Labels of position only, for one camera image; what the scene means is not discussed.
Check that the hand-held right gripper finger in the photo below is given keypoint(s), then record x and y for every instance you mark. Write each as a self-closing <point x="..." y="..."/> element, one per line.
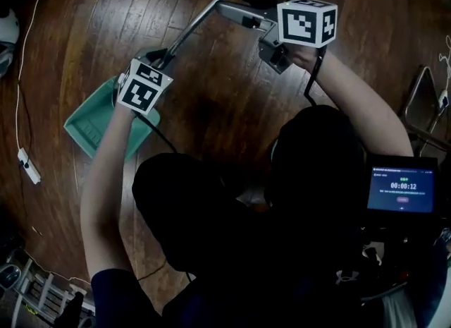
<point x="243" y="16"/>
<point x="259" y="0"/>

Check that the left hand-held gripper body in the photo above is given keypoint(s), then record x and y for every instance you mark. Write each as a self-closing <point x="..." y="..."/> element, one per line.
<point x="141" y="94"/>

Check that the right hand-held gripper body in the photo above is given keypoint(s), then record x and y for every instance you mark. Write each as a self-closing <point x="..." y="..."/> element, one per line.
<point x="299" y="23"/>

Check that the person's left forearm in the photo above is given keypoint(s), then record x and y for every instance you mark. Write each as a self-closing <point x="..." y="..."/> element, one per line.
<point x="105" y="178"/>

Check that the person's right forearm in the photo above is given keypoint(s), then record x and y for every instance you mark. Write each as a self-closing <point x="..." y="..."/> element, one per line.
<point x="366" y="108"/>

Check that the person's right hand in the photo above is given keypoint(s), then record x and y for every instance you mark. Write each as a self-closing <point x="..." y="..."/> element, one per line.
<point x="304" y="58"/>

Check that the person's black trousers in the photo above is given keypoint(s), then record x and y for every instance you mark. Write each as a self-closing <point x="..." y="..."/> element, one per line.
<point x="197" y="192"/>

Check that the white power strip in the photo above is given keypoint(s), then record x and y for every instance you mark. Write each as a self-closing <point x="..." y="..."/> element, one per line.
<point x="29" y="166"/>

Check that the small brown scrap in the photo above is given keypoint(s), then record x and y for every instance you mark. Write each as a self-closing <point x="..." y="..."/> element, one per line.
<point x="37" y="231"/>

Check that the black tablet screen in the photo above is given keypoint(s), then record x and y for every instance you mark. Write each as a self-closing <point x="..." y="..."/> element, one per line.
<point x="401" y="185"/>

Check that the person's dark shirt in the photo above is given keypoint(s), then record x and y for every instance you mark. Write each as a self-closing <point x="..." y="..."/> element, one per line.
<point x="116" y="302"/>

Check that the grey oval device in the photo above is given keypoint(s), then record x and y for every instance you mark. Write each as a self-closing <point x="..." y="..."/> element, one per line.
<point x="8" y="275"/>

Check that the slatted metal rack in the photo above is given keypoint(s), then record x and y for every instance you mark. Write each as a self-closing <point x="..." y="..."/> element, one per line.
<point x="42" y="298"/>

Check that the metal frame chair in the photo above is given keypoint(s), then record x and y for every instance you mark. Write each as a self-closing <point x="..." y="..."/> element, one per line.
<point x="421" y="101"/>

